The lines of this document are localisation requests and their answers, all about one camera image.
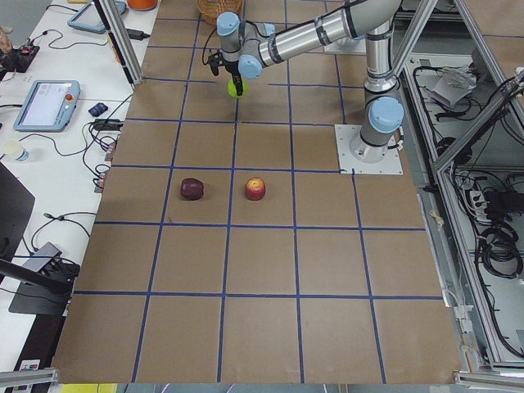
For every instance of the red yellow apple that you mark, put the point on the red yellow apple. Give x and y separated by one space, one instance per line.
255 189

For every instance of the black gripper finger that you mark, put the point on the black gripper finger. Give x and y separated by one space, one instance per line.
237 89

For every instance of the near teach pendant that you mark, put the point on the near teach pendant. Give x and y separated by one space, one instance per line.
48 107

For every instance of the teach pendant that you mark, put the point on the teach pendant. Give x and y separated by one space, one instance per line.
48 107
95 19

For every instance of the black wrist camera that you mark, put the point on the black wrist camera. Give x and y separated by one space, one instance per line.
215 61

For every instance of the blue checkered pouch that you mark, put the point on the blue checkered pouch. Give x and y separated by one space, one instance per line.
98 109

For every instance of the dark red apple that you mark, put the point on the dark red apple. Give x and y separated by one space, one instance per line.
192 189

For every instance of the orange bucket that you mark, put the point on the orange bucket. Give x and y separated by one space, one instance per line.
142 5

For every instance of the far teach pendant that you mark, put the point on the far teach pendant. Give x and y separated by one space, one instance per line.
95 19

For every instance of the white paper cup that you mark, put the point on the white paper cup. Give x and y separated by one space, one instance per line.
14 150

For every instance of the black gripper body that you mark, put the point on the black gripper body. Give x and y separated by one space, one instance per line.
232 68

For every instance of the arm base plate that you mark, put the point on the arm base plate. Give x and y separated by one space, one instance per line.
356 157

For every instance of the black circuit board box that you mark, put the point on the black circuit board box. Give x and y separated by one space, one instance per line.
19 59

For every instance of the aluminium frame post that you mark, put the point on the aluminium frame post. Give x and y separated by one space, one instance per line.
119 38

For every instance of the woven wicker basket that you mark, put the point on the woven wicker basket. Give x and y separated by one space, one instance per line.
211 9

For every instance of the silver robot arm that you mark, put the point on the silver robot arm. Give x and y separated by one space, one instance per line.
247 47

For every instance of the green apple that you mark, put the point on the green apple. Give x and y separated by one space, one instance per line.
246 88

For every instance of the black monitor stand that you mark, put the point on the black monitor stand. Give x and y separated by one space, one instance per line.
45 279

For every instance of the black power adapter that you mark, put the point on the black power adapter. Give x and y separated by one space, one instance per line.
135 34

